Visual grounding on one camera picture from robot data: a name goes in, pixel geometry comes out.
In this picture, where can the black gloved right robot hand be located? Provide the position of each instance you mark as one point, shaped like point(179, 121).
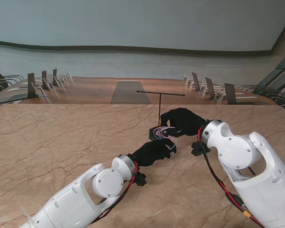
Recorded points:
point(185, 122)

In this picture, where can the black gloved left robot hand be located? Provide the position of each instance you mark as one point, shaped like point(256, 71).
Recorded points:
point(154, 152)

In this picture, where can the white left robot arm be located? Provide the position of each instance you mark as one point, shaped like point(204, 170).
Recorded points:
point(73, 199)

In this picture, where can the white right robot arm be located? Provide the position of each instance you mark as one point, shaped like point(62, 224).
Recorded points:
point(246, 166)

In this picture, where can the black T rack marble base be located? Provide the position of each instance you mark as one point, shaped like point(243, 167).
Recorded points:
point(154, 134)

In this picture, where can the clear acrylic name holder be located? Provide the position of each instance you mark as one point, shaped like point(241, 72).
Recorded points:
point(203, 89)
point(185, 79)
point(67, 78)
point(219, 95)
point(59, 82)
point(39, 91)
point(190, 82)
point(49, 85)

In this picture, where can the dark upright desk screen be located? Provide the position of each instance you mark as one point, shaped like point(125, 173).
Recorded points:
point(44, 79)
point(55, 77)
point(230, 93)
point(209, 88)
point(31, 85)
point(195, 80)

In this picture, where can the grey table runner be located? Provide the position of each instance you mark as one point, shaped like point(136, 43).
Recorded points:
point(130, 92)

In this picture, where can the brown wooden conference table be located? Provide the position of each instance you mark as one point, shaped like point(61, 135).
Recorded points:
point(90, 90)

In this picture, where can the white zip tie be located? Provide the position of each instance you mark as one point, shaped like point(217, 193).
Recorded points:
point(26, 213)

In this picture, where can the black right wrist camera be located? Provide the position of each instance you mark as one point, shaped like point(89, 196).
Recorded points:
point(198, 148)

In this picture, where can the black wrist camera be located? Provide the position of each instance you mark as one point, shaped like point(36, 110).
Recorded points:
point(140, 179)
point(198, 148)

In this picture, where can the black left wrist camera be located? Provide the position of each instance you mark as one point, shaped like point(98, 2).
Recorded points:
point(140, 179)

